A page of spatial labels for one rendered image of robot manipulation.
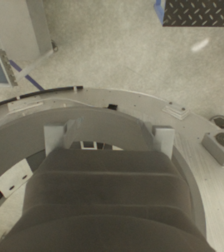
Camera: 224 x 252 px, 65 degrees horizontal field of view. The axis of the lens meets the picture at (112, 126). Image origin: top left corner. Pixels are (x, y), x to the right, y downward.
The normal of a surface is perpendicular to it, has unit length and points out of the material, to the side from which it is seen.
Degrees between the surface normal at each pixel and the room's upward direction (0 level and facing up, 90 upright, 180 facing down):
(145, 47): 0
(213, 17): 0
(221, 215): 90
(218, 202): 90
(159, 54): 0
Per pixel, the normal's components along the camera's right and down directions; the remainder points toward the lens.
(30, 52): -0.12, 0.64
